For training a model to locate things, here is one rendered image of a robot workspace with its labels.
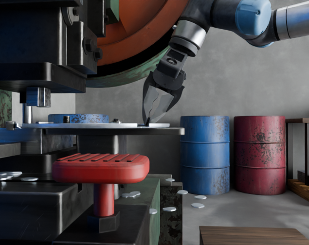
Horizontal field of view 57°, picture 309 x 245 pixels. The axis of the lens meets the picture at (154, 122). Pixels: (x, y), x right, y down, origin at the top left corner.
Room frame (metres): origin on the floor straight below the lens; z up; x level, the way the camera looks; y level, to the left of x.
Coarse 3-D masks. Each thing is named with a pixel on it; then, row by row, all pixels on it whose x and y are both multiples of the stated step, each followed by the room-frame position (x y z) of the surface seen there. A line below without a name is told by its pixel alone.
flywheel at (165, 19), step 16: (128, 0) 0.93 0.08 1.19; (144, 0) 0.92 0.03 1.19; (160, 0) 0.92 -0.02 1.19; (176, 0) 0.88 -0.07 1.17; (128, 16) 0.93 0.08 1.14; (144, 16) 0.92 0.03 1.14; (160, 16) 0.88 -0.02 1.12; (176, 16) 0.88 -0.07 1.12; (112, 32) 0.93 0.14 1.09; (128, 32) 0.93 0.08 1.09; (144, 32) 0.89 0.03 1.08; (160, 32) 0.88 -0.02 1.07; (112, 48) 0.90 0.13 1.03; (128, 48) 0.89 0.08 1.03; (144, 48) 0.89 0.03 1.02; (160, 48) 0.98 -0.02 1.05; (112, 64) 0.91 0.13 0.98; (128, 64) 0.96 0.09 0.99
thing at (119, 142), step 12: (48, 132) 0.50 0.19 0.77; (60, 132) 0.50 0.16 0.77; (72, 132) 0.50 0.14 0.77; (84, 132) 0.49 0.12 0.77; (96, 132) 0.49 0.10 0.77; (108, 132) 0.49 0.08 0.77; (120, 132) 0.49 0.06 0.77; (132, 132) 0.49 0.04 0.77; (144, 132) 0.48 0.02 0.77; (156, 132) 0.48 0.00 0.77; (168, 132) 0.48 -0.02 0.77; (180, 132) 0.48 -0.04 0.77; (84, 144) 0.51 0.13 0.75; (96, 144) 0.51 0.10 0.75; (108, 144) 0.51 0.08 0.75; (120, 144) 0.53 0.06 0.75; (120, 192) 0.53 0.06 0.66
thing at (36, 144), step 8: (0, 128) 0.50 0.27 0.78; (16, 128) 0.50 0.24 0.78; (24, 128) 0.50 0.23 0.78; (32, 128) 0.50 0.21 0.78; (0, 136) 0.50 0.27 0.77; (8, 136) 0.50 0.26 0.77; (16, 136) 0.50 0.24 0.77; (24, 136) 0.50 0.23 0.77; (32, 136) 0.50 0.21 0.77; (40, 136) 0.50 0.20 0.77; (48, 136) 0.52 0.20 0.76; (56, 136) 0.56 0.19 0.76; (64, 136) 0.60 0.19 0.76; (72, 136) 0.64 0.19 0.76; (24, 144) 0.50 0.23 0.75; (32, 144) 0.50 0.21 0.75; (40, 144) 0.50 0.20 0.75; (48, 144) 0.52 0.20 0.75; (56, 144) 0.56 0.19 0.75; (64, 144) 0.60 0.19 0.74; (72, 144) 0.64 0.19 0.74; (24, 152) 0.50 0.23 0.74; (32, 152) 0.50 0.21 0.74; (40, 152) 0.50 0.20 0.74
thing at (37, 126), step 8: (40, 128) 0.43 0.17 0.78; (48, 128) 0.43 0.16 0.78; (56, 128) 0.42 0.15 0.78; (64, 128) 0.42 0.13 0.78; (72, 128) 0.42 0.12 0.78; (80, 128) 0.42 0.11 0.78; (88, 128) 0.42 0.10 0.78; (96, 128) 0.42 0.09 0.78; (104, 128) 0.43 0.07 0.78; (112, 128) 0.43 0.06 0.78; (120, 128) 0.44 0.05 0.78
